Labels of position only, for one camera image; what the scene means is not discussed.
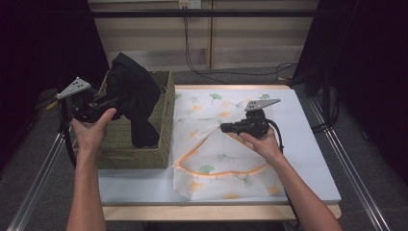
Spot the white leaf-print mesh laundry bag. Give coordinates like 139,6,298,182
171,92,285,201

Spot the left hand-held gripper cable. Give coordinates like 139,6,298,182
58,99,78,169

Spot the yellow tape piece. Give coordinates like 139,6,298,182
44,99,60,112

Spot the right hand-held gripper cable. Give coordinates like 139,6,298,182
268,118,302,227

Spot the green woven basket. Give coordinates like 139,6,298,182
72,70,176,170

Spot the hand-held gripper cable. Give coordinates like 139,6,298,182
268,118,302,227
58,99,78,169

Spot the white wall outlet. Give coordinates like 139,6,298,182
178,0,202,10

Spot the black hanging wall cable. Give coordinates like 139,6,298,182
182,15,227,85

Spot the person's right hand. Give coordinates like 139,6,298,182
239,128,285,167

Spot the person's left hand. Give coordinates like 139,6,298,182
70,108,117,155

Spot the black garment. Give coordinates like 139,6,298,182
105,52,163,149

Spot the black horizontal bar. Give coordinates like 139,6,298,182
89,9,319,19

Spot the black floor cable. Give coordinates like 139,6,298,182
191,62,298,85

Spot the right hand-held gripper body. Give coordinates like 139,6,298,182
237,98,281,140

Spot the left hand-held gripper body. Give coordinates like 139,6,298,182
57,76,119,124

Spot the metal floor rail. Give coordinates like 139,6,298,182
309,99,391,231
6,128,76,231

